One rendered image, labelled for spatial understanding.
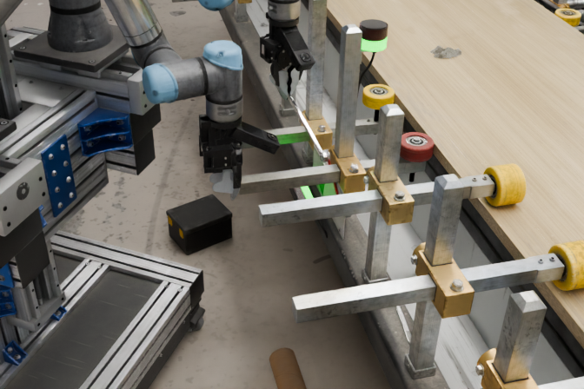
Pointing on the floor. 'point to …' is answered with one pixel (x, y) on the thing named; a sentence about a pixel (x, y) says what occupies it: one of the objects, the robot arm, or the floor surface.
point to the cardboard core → (286, 369)
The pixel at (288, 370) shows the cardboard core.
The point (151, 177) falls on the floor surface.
